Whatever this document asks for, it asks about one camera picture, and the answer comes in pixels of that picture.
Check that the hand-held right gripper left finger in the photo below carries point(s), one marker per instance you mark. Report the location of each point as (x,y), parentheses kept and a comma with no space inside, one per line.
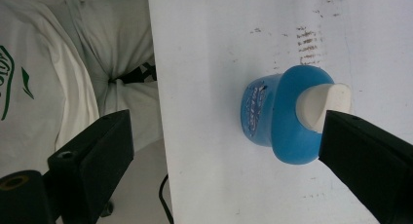
(97,152)

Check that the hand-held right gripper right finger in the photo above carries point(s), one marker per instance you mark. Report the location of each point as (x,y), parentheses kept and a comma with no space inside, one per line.
(367,159)

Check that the blue bottle with white cap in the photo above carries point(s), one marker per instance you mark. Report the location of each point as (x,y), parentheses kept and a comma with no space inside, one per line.
(285,120)

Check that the white shirt with green print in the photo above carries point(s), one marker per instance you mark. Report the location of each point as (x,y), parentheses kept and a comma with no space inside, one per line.
(39,87)

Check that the light grey trousers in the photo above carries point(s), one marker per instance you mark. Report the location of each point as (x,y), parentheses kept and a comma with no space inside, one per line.
(117,39)

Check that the white table mat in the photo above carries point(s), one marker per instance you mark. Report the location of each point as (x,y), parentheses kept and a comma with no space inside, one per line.
(227,55)

